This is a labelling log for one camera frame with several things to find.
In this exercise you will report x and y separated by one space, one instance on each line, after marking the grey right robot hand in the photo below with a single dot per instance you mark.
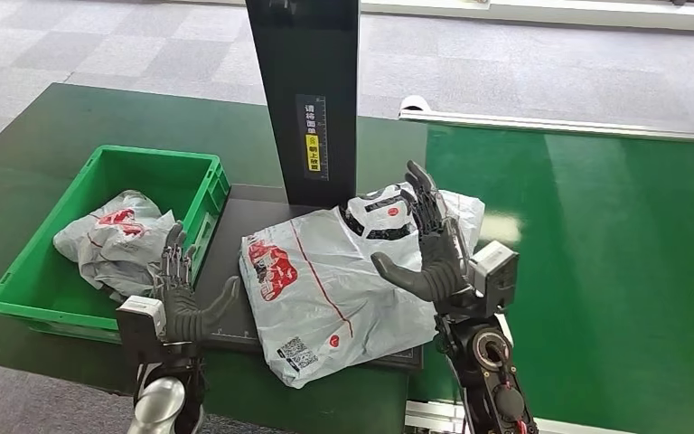
440 263

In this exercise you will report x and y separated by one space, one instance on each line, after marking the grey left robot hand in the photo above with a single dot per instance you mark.
179 311

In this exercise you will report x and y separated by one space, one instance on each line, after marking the large grey plastic courier package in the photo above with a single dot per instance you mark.
323 281

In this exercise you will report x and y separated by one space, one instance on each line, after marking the crumpled grey plastic courier package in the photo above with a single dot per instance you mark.
113 245

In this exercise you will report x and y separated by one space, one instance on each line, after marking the white conveyor end cap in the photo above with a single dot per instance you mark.
414 105

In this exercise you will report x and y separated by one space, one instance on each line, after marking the green conveyor belt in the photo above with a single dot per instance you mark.
610 239

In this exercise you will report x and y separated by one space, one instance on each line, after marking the black inbound scanner machine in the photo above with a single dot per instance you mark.
311 60

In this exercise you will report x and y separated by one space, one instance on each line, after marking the green plastic crate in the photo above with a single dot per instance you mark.
143 167

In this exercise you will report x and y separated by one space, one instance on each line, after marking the black yellow label sticker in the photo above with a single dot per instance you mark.
312 156

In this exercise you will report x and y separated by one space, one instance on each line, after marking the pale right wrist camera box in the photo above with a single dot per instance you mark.
497 269

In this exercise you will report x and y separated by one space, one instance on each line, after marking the silver conveyor side rail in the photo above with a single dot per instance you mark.
431 416
562 124

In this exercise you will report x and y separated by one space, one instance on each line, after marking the white wall ledge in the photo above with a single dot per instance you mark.
562 15

